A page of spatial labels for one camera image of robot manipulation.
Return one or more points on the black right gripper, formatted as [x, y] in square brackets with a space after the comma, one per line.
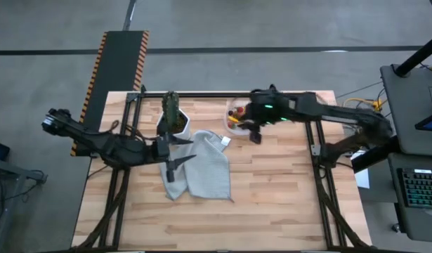
[268, 109]

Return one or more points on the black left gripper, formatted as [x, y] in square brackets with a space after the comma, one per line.
[161, 151]

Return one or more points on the red toy strawberry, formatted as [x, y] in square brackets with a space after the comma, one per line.
[231, 125]
[240, 110]

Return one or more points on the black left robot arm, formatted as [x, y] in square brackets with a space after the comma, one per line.
[106, 147]

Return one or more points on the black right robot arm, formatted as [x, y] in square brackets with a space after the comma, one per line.
[342, 116]

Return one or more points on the clear plastic tupperware container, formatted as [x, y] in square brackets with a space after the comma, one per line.
[232, 104]

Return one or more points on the white plant pot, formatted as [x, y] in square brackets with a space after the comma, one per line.
[184, 130]

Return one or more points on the grey waffle cloth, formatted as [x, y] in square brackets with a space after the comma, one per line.
[208, 168]

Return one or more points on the green cactus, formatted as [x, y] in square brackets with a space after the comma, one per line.
[170, 109]

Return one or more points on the black hazard striped floor mat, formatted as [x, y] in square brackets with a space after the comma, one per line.
[117, 70]

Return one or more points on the white paper sheet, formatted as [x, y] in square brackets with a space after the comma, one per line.
[363, 177]

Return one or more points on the grey floor pole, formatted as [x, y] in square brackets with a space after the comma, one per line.
[129, 15]

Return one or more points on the grey desk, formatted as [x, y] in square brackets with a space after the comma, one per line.
[405, 112]

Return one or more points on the black pole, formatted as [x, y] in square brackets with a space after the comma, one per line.
[417, 56]

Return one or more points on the tablet with blue screen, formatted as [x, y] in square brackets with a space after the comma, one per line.
[431, 123]

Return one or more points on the backlit keyboard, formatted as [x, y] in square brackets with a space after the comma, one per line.
[421, 188]

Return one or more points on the dark computer desk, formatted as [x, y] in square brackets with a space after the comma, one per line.
[412, 225]

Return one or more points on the black aluminium table frame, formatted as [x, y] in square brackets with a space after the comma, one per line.
[201, 94]

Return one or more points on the dark desk frame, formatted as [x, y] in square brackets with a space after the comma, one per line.
[12, 168]

